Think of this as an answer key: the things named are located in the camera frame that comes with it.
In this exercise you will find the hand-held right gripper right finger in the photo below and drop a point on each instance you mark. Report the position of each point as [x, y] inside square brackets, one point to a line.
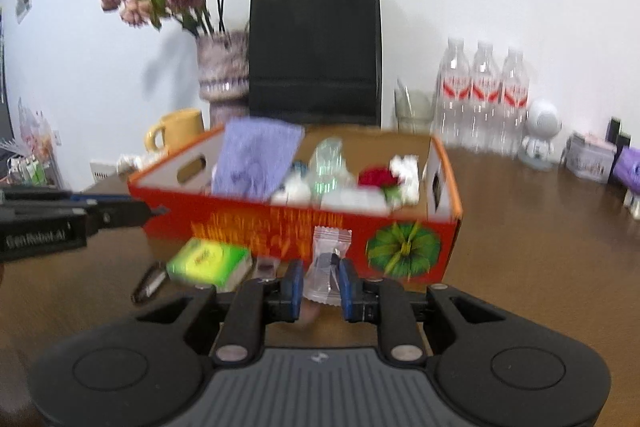
[346, 289]

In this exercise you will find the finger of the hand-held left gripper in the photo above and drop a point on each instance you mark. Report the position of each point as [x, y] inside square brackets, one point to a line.
[97, 197]
[125, 214]

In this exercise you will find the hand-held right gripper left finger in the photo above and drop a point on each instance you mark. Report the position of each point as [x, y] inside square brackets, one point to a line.
[296, 282]

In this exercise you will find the clear candy packet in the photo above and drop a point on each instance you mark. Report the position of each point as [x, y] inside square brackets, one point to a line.
[330, 242]

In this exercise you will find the red cardboard box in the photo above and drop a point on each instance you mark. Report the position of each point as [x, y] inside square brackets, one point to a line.
[240, 227]

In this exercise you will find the blue snack packet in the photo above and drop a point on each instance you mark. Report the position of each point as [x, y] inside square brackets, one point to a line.
[299, 167]

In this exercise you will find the red artificial rose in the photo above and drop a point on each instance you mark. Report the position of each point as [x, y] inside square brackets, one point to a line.
[377, 177]

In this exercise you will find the clear green plastic bag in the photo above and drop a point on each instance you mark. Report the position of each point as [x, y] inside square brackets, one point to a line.
[327, 167]

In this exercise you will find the purple knitted cloth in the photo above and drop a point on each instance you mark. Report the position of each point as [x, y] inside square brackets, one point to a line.
[255, 157]

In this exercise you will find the white tissue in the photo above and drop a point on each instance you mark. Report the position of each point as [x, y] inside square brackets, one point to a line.
[405, 167]
[131, 163]

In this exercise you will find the white flat box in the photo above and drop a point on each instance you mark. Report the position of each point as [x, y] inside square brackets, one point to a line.
[105, 170]

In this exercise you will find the small dark packet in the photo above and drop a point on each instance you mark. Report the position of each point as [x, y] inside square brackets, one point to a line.
[265, 267]

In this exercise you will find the snack display rack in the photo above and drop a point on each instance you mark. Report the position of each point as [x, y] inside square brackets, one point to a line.
[32, 147]

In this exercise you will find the green small box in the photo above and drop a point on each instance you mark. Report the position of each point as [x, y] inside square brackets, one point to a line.
[207, 259]

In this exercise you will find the yellow mug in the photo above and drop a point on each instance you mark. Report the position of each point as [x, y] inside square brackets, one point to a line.
[182, 129]

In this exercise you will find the purple ceramic vase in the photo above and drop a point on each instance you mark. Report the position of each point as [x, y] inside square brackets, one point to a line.
[222, 77]

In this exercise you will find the clear glass cup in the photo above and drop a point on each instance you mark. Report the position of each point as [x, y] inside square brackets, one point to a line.
[412, 109]

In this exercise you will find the clear water bottle red label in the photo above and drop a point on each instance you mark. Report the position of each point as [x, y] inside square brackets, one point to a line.
[515, 107]
[454, 102]
[486, 104]

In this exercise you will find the black paper bag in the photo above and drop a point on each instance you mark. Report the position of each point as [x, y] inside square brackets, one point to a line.
[315, 47]

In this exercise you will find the white robot toy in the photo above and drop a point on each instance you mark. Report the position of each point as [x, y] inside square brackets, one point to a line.
[541, 132]

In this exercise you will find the grey tin box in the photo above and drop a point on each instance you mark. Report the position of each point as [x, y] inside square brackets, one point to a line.
[590, 159]

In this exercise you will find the small clear vials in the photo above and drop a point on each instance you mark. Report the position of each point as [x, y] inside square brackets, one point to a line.
[632, 204]

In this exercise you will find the purple tissue packet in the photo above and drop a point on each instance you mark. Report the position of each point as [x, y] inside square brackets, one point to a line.
[629, 169]

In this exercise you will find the small black box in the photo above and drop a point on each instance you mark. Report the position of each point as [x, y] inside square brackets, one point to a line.
[619, 132]

